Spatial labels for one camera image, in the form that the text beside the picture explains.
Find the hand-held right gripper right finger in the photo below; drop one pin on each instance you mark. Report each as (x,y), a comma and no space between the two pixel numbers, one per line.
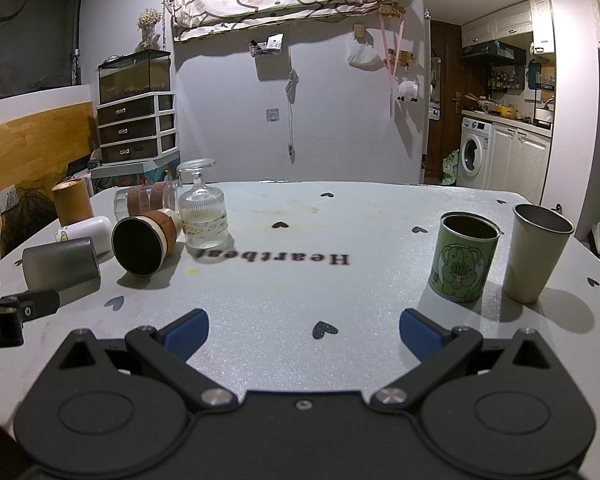
(421,334)

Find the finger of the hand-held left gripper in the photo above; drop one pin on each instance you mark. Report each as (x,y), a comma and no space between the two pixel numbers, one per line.
(40,302)

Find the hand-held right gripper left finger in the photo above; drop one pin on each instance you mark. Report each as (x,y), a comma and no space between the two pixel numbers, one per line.
(186,334)

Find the steel cup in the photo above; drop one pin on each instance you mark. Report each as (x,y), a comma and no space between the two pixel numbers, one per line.
(62,270)
(535,255)

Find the green printed cup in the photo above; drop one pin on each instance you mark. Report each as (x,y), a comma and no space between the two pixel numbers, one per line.
(462,262)

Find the white cup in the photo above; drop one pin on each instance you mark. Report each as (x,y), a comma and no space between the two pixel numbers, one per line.
(92,235)

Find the black and brown cup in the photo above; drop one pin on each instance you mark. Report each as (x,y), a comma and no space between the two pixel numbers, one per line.
(137,245)

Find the brown wooden cup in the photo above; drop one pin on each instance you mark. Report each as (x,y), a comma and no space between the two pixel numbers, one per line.
(72,202)

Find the glass cup with brown sleeve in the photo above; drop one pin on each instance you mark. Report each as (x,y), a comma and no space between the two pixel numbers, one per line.
(142,199)

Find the black mesh bag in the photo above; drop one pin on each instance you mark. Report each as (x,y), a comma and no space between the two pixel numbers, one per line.
(30,215)

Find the white power socket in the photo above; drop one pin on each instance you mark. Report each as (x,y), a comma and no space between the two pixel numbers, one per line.
(2,201)

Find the ribbed stemmed glass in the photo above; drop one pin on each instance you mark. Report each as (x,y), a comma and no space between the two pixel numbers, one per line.
(202,210)

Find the patterned storage box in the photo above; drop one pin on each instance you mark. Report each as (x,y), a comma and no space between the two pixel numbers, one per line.
(130,175)

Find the green bag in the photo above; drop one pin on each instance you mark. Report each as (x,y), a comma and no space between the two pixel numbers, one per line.
(451,167)

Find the white washing machine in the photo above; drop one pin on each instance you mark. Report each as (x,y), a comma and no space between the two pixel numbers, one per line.
(474,152)

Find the white drawer unit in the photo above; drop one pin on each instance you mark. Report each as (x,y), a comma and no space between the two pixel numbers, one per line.
(130,130)

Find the white lower kitchen cabinet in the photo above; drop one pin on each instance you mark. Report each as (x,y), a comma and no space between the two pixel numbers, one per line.
(520,162)

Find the brown wooden door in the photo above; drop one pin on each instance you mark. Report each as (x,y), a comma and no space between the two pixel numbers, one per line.
(442,110)

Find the glass fish tank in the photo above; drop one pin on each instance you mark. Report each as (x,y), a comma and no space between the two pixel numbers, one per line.
(132,77)

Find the plush sheep toy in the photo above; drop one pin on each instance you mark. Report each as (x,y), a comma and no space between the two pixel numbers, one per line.
(408,91)

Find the black curtain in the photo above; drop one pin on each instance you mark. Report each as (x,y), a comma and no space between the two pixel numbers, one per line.
(35,30)

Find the pink ribbon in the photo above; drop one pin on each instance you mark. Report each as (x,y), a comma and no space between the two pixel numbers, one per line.
(394,60)

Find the wooden hook rack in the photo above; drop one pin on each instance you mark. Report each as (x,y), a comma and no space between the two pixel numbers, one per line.
(404,57)

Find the white plastic bag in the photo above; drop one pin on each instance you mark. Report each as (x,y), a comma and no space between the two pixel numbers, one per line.
(364,54)

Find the dried flower bunch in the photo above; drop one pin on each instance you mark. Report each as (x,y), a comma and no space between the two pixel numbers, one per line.
(149,25)

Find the white upper kitchen cabinets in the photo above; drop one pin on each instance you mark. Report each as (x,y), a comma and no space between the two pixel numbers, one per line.
(505,17)

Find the white wall switch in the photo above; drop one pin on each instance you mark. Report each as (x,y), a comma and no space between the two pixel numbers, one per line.
(272,114)

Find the clear wall shelf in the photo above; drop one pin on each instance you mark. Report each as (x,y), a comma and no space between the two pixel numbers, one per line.
(267,45)

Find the wooden wall holder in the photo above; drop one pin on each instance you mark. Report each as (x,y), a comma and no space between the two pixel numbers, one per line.
(391,10)

